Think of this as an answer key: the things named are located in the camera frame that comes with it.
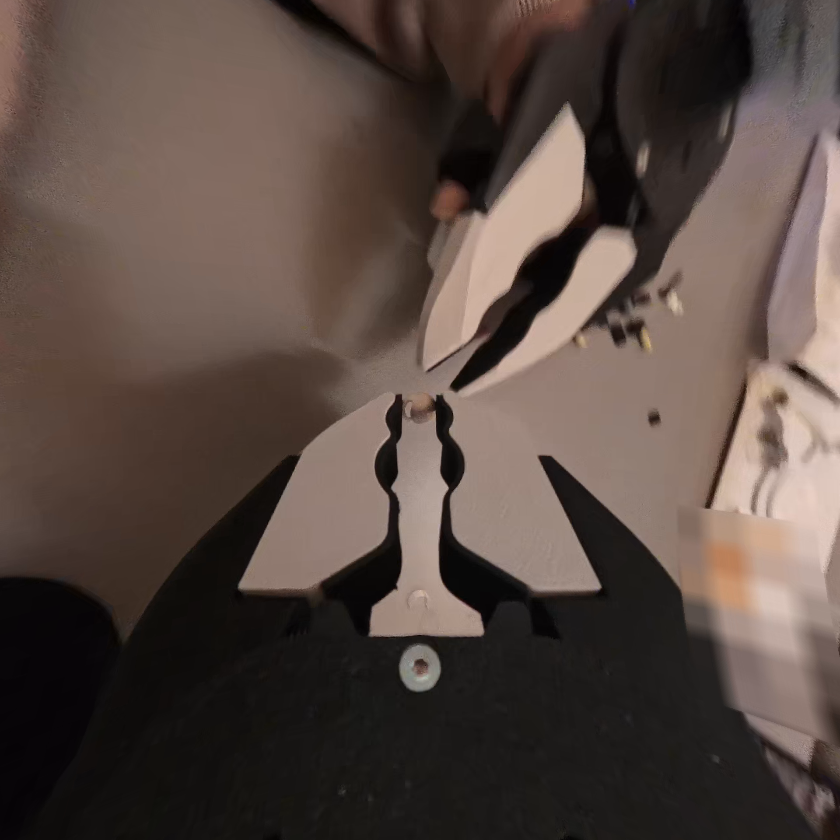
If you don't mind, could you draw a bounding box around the person's left hand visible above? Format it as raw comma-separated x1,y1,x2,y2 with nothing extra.
431,182,471,221

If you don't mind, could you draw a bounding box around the black cloth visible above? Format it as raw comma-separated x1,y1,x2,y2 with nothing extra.
0,576,122,840

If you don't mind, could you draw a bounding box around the person's left forearm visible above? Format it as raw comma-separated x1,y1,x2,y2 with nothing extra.
295,0,592,93

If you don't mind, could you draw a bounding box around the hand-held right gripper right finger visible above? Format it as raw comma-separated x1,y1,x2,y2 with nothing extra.
435,392,602,635

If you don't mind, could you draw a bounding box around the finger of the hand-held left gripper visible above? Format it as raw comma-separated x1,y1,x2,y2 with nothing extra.
450,226,637,398
417,101,587,375

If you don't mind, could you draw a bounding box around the clear bag of black parts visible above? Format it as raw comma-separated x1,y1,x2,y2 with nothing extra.
709,357,840,519

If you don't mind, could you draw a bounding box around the printed white paper bag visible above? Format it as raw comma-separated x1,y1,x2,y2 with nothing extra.
764,131,840,368

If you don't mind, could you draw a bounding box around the pile of small bricks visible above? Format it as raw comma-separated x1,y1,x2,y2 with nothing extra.
571,272,686,355

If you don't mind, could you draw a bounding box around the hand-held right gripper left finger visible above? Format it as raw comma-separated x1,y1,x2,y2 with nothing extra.
236,392,404,635

